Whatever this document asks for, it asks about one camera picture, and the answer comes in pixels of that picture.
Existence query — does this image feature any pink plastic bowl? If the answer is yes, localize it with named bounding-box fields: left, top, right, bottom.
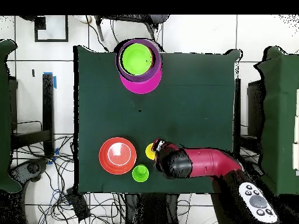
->
left=119, top=66, right=163, bottom=95

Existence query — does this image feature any purple plastic bowl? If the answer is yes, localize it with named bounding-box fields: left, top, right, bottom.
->
left=116, top=38, right=162, bottom=83

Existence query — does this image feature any small green plastic bowl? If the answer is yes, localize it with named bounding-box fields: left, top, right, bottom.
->
left=120, top=43, right=154, bottom=76

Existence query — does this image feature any yellow plastic cup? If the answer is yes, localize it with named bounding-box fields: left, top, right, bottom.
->
left=145, top=142, right=157, bottom=161

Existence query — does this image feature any green plastic cup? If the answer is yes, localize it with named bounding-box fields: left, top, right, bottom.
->
left=131, top=164, right=150, bottom=183

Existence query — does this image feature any large red-orange plastic bowl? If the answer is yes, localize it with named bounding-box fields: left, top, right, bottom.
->
left=98, top=136, right=138, bottom=175

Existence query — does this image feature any dark green tablecloth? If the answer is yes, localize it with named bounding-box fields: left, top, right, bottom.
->
left=73, top=45, right=241, bottom=194

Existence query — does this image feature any black metal stand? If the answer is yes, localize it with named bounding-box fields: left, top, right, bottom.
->
left=233, top=78, right=265, bottom=152
left=10, top=73, right=55, bottom=157

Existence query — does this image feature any black power box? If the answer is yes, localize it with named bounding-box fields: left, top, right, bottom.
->
left=66, top=186, right=91, bottom=221

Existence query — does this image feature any blue tape strip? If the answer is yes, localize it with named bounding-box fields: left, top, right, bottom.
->
left=43, top=71, right=57, bottom=89

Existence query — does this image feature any green cloth side table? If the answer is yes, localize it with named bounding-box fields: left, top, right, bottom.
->
left=0, top=38, right=23, bottom=193
left=254, top=45, right=299, bottom=195

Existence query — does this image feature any black chair base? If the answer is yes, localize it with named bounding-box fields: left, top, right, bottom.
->
left=9, top=157, right=50, bottom=194

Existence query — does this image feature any tangle of floor cables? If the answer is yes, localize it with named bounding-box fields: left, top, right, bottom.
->
left=11, top=134, right=131, bottom=224

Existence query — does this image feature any black camera tripod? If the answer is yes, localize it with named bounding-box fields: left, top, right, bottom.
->
left=94, top=15, right=170, bottom=48

